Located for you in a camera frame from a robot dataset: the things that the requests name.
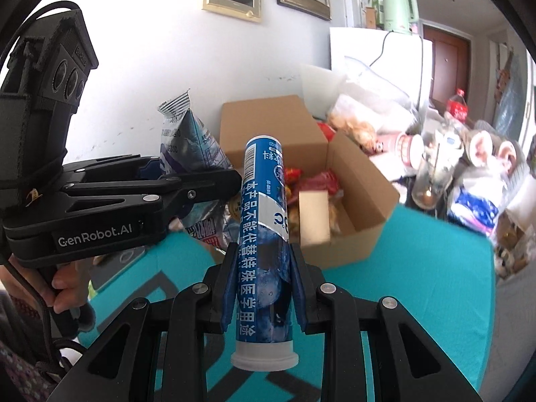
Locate clear bag of chips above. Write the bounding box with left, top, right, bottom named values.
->
left=327, top=94, right=378, bottom=149

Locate person's left forearm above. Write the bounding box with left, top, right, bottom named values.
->
left=0, top=291, right=57, bottom=392

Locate pink instant noodle cup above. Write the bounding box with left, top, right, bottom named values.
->
left=377, top=132, right=425, bottom=166

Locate grey flat object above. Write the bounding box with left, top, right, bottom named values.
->
left=89, top=245, right=148, bottom=293

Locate brown door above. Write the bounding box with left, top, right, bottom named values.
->
left=423, top=25, right=470, bottom=105

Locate brown cardboard box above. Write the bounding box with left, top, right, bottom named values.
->
left=209, top=95, right=400, bottom=271

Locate clear bag of snacks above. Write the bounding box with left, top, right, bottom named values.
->
left=494, top=218, right=530, bottom=279

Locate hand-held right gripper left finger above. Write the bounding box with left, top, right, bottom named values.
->
left=46, top=243, right=239, bottom=402

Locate white fridge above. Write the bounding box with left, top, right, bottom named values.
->
left=329, top=26, right=434, bottom=110

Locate black kettle cord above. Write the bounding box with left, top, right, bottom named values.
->
left=368, top=31, right=394, bottom=70

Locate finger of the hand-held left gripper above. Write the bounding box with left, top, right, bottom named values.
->
left=63, top=155, right=164, bottom=183
left=63, top=169, right=243, bottom=220

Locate green electric kettle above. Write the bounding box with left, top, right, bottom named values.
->
left=379, top=0, right=419, bottom=35

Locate teal foam mat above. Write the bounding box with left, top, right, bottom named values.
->
left=79, top=205, right=497, bottom=402

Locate green white carton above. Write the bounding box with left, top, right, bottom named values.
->
left=362, top=0, right=384, bottom=30

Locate grey pink plush toy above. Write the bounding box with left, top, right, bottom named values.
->
left=463, top=128, right=528, bottom=177

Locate clear glass cup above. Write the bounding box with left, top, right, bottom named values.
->
left=411, top=148, right=455, bottom=211

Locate blue white snack packet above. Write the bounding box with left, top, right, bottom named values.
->
left=158, top=89, right=235, bottom=252

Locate large clear plastic bag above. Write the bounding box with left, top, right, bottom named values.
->
left=331, top=56, right=419, bottom=122

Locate white foam board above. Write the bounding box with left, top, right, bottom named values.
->
left=299, top=64, right=348, bottom=112

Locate black cable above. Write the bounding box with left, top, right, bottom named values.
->
left=6, top=255, right=63, bottom=380

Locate white plastic bag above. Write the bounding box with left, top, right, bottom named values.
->
left=456, top=163, right=516, bottom=202

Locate clear blue plastic bag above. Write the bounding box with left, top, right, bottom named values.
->
left=494, top=79, right=524, bottom=135

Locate blue tissue pack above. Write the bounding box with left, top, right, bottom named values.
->
left=446, top=186, right=501, bottom=235

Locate cream flat packet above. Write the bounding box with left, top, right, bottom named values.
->
left=298, top=190, right=332, bottom=247

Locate blue tube white cap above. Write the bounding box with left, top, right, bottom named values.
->
left=230, top=135, right=300, bottom=372

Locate white water bottle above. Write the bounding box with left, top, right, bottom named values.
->
left=435, top=119, right=465, bottom=155

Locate red cartoon snack packet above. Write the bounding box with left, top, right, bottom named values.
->
left=299, top=171, right=345, bottom=197

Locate metal spoon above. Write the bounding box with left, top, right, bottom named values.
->
left=425, top=138, right=442, bottom=202

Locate cola bottle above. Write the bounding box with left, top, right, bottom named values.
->
left=446, top=89, right=470, bottom=123

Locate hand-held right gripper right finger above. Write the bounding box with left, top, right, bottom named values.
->
left=289, top=243, right=482, bottom=402

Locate person's left hand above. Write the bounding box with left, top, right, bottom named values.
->
left=8, top=260, right=90, bottom=314

